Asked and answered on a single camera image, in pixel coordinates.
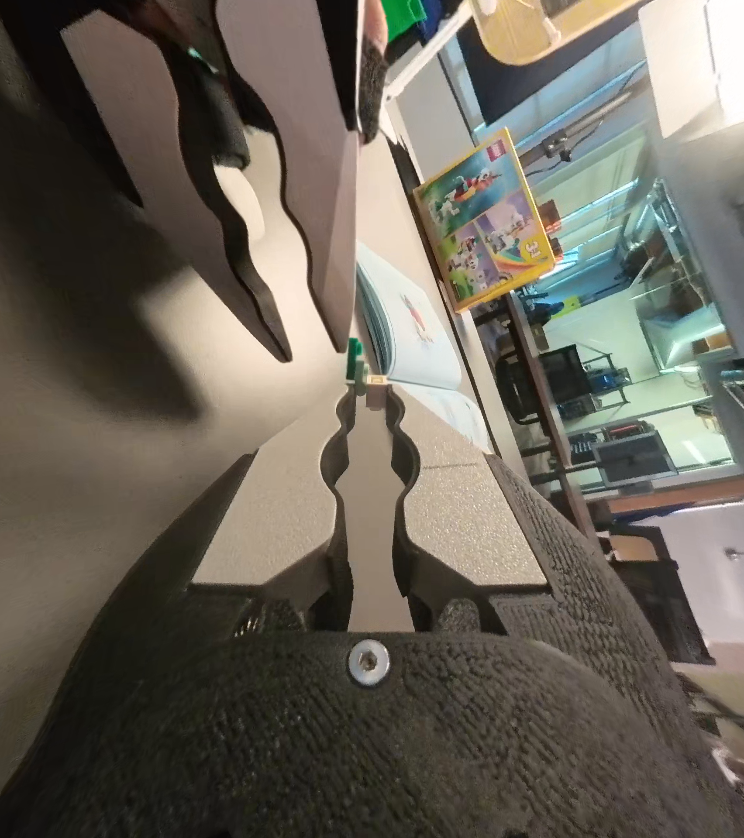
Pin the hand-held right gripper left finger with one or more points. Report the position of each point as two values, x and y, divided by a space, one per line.
267 517

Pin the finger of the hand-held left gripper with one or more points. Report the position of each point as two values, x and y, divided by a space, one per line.
143 131
319 131

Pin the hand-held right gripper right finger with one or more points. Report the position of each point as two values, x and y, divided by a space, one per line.
470 517

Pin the white lego brick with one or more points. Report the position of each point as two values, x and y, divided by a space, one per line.
377 389

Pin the green mint lego plate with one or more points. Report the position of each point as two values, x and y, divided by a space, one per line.
353 366

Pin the yellow lego box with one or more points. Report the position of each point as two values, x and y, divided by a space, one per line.
483 222

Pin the black office chair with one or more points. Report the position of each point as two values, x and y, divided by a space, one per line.
519 393

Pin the green plastic bin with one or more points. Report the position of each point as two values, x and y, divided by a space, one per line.
405 19

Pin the open instruction booklet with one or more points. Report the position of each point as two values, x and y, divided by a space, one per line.
424 353

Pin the wooden tilting book stand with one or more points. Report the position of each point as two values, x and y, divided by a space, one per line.
522 39

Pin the metal light stand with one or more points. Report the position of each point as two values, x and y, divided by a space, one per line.
562 141

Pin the white light panel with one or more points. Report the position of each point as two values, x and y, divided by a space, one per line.
725 65

